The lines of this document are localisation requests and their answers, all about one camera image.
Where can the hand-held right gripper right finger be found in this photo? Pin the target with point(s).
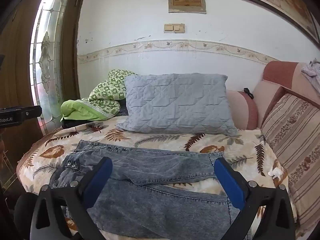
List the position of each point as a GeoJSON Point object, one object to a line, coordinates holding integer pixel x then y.
{"type": "Point", "coordinates": [228, 180]}

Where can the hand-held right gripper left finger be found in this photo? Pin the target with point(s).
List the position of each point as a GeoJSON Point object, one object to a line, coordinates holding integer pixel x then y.
{"type": "Point", "coordinates": [98, 180]}

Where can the grey-blue denim pants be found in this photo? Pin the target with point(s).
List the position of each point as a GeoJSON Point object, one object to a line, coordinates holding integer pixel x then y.
{"type": "Point", "coordinates": [160, 180]}

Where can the crumpled white tissue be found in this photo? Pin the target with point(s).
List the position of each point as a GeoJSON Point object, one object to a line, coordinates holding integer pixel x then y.
{"type": "Point", "coordinates": [275, 172]}

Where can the wooden door with glass panel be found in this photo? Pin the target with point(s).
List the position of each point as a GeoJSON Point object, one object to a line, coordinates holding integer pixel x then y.
{"type": "Point", "coordinates": [47, 62]}

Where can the leaf print blanket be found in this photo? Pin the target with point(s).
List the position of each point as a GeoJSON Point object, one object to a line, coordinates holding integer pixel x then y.
{"type": "Point", "coordinates": [155, 140]}

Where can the striped floral cushion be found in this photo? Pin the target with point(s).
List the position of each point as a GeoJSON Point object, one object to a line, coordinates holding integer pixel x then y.
{"type": "Point", "coordinates": [297, 140]}

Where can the green patterned quilt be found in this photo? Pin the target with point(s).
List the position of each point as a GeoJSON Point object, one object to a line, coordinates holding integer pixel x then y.
{"type": "Point", "coordinates": [102, 97]}

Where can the small black object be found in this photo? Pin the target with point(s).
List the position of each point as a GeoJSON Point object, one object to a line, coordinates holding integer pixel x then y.
{"type": "Point", "coordinates": [248, 92]}

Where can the grey quilted pillow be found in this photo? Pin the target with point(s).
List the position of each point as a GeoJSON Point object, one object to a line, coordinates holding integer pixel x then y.
{"type": "Point", "coordinates": [178, 105]}

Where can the lilac cloth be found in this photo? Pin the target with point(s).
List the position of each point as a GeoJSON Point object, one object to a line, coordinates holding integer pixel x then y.
{"type": "Point", "coordinates": [312, 73]}

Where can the beige wall switch plate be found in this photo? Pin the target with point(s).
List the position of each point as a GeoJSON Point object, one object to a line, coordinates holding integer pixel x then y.
{"type": "Point", "coordinates": [174, 28]}

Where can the small framed wall plaque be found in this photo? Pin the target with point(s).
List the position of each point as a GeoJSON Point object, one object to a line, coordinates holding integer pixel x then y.
{"type": "Point", "coordinates": [187, 1]}

